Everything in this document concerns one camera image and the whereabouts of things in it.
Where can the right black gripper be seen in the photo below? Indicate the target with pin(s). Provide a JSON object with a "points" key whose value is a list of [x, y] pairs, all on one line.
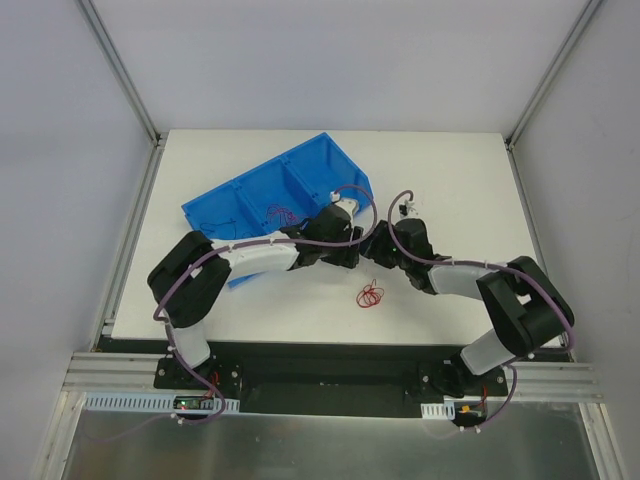
{"points": [[381, 238]]}

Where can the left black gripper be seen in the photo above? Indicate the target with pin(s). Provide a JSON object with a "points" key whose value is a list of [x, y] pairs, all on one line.
{"points": [[356, 240]]}

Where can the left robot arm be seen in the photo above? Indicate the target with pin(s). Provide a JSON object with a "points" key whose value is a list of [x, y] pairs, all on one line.
{"points": [[188, 280]]}

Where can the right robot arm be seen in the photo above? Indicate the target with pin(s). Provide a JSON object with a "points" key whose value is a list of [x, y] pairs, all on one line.
{"points": [[525, 309]]}

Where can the blue plastic divided bin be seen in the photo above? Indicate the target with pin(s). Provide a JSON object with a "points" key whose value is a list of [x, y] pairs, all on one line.
{"points": [[282, 191]]}

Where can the silver metal sheet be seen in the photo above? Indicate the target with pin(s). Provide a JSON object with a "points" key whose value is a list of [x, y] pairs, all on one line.
{"points": [[528, 441]]}

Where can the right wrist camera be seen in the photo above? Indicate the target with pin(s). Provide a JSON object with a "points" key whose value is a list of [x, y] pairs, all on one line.
{"points": [[407, 209]]}

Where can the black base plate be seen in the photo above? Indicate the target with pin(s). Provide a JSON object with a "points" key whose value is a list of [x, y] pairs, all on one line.
{"points": [[380, 381]]}

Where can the right white cable duct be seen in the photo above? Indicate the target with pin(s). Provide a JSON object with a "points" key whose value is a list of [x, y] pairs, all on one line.
{"points": [[438, 411]]}

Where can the white cable duct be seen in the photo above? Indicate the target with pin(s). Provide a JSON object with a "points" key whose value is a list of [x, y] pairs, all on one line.
{"points": [[158, 404], [438, 411]]}

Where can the left white cable duct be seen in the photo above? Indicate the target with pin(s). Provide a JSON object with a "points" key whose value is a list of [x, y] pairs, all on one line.
{"points": [[158, 404]]}

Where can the left aluminium frame post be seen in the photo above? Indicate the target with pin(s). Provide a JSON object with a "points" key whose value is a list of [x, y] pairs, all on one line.
{"points": [[105, 43]]}

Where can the aluminium frame post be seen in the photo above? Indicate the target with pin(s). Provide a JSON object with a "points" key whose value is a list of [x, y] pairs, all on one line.
{"points": [[574, 36], [105, 43]]}

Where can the right aluminium frame post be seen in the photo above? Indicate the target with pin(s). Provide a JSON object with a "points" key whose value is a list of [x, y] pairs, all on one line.
{"points": [[574, 36]]}

